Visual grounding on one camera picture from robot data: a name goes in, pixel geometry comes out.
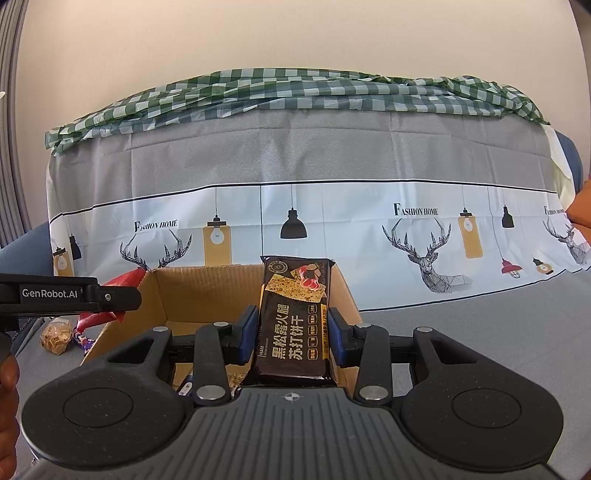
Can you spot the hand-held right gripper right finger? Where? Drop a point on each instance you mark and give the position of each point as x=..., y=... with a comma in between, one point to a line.
x=337, y=340

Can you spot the person's left hand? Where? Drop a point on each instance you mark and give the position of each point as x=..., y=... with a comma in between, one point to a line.
x=8, y=406

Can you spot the green checked cloth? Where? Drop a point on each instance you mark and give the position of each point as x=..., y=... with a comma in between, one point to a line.
x=300, y=94

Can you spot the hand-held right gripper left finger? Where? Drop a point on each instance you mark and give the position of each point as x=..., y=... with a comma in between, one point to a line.
x=248, y=333

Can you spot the black cracker packet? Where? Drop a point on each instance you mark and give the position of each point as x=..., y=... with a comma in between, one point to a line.
x=292, y=332

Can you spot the deer print tablecloth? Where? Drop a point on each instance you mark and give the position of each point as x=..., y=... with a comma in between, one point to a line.
x=323, y=166

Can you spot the pale yellow cloth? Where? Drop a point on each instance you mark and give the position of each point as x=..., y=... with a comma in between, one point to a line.
x=558, y=161

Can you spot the small red snack packet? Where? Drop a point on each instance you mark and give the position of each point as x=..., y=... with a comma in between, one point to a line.
x=99, y=321

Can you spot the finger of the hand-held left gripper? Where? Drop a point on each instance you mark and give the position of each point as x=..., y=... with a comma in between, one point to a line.
x=120, y=297

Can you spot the grey seat cushion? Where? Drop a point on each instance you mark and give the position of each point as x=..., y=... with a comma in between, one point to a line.
x=461, y=323

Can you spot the cardboard box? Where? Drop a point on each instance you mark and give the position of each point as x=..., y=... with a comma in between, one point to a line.
x=198, y=295

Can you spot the purple snack packet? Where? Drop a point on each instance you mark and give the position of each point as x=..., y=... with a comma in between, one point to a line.
x=84, y=342

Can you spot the orange cushion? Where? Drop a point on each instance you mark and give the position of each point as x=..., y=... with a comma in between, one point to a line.
x=582, y=205

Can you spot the clear bag of biscuits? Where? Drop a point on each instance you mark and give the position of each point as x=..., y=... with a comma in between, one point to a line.
x=56, y=338

